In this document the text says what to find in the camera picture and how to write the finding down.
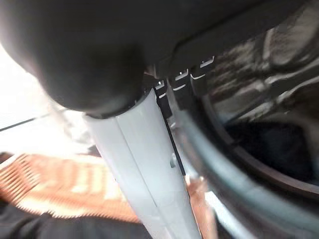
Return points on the grey front-load washing machine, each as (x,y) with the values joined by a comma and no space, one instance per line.
(261,124)

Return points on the white-backed right robot hand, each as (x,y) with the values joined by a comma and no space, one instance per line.
(87,49)

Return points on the wicker laundry basket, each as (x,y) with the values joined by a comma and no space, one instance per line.
(62,184)

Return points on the black garment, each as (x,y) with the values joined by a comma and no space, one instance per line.
(49,224)

